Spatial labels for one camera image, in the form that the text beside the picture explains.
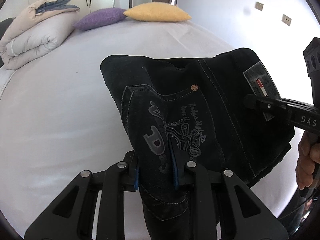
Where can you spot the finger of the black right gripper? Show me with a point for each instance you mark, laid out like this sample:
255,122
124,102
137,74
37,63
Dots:
272,109

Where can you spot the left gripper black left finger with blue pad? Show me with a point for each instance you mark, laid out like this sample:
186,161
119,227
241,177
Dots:
91,206

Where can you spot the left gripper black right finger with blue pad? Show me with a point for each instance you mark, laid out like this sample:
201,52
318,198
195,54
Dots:
223,206

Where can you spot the black denim pants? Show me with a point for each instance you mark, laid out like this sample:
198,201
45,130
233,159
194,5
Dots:
197,107

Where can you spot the black jacket sleeve forearm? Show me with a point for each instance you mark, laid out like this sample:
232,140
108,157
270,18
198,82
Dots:
296,212

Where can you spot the person's right hand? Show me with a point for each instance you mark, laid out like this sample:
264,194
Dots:
308,157

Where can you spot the white bed sheet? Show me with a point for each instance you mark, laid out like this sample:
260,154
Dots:
58,117

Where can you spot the yellow pillow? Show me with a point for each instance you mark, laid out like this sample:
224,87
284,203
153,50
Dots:
157,12

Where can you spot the folded white duvet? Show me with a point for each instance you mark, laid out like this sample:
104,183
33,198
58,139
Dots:
31,36

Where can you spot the purple pillow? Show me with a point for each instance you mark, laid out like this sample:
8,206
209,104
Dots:
100,18

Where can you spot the folded blue grey cloth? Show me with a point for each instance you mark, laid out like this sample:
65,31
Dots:
57,5

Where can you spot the lower wall socket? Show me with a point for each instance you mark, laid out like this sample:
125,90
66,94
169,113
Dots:
286,19

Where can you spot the wall socket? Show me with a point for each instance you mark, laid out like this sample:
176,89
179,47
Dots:
286,19
259,6

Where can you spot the upper wall socket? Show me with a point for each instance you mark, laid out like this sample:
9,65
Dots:
259,6

